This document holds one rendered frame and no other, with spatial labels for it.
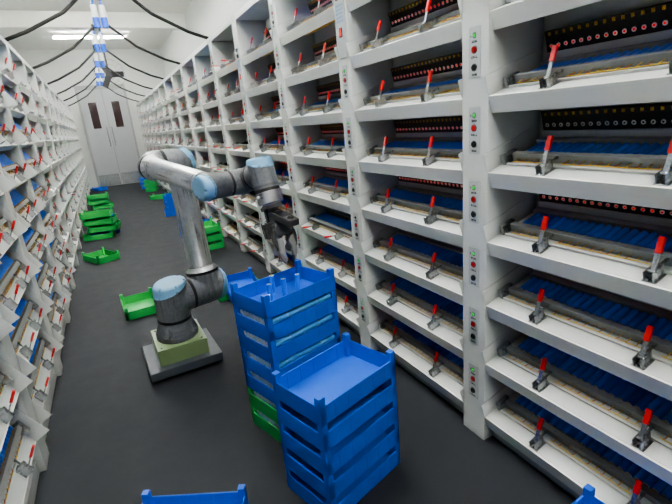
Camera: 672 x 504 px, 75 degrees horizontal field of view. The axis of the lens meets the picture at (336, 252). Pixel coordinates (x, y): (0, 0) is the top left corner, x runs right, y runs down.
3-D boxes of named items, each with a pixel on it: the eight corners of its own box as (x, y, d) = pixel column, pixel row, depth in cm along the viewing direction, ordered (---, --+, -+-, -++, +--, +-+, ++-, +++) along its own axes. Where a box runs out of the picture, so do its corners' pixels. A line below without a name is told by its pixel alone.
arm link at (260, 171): (261, 158, 160) (275, 151, 152) (270, 192, 161) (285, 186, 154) (238, 162, 154) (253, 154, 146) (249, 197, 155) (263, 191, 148)
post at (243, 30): (270, 273, 326) (234, 13, 275) (266, 270, 334) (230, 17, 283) (295, 267, 334) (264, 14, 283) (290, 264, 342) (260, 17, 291)
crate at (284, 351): (274, 365, 141) (270, 343, 139) (239, 346, 155) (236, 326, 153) (340, 330, 161) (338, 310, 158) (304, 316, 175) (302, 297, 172)
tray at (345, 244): (356, 256, 201) (349, 238, 197) (303, 232, 253) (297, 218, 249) (390, 236, 208) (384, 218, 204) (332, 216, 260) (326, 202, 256)
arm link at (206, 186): (125, 151, 190) (202, 174, 145) (154, 148, 198) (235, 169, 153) (130, 178, 195) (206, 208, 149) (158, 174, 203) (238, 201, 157)
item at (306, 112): (345, 122, 184) (334, 89, 178) (291, 126, 236) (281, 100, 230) (384, 104, 190) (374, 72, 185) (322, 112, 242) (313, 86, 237)
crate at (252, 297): (267, 320, 136) (263, 296, 134) (232, 305, 151) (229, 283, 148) (336, 289, 156) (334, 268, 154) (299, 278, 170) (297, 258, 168)
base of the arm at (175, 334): (165, 349, 197) (161, 329, 194) (150, 333, 211) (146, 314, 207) (205, 333, 209) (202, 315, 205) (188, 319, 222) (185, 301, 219)
